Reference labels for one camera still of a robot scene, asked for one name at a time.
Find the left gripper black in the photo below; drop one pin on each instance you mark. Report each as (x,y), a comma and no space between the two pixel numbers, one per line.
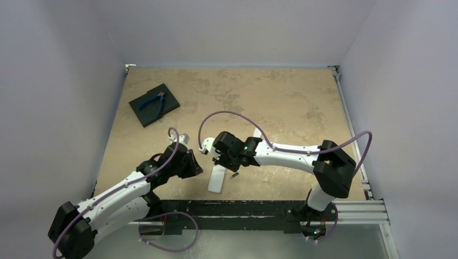
(195,168)

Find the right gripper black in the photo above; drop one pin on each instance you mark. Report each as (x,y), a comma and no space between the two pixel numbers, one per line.
(222,157)

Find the white remote control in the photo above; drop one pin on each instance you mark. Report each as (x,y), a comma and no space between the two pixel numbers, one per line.
(216,179)

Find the white battery cover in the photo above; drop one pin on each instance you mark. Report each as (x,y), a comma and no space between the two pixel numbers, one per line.
(257,133)

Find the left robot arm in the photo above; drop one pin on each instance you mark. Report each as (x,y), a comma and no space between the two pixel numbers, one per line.
(76,229)

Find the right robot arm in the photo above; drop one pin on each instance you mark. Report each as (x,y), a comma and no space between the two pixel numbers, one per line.
(332,167)

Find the black square pad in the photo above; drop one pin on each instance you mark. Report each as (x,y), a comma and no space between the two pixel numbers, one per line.
(147,115)

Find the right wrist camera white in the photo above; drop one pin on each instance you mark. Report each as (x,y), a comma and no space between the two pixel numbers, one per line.
(207,147)

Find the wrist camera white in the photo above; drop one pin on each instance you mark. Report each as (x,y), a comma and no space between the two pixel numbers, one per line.
(183,139)
(207,147)

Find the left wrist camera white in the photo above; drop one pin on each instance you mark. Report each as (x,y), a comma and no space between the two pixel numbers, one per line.
(183,139)

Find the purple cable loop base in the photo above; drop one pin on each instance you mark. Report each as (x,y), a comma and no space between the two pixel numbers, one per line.
(170,229)

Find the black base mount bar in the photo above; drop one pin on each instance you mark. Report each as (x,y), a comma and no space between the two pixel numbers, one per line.
(265,215)

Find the blue handled pliers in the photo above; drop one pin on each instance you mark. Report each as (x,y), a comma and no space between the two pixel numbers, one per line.
(158,97)

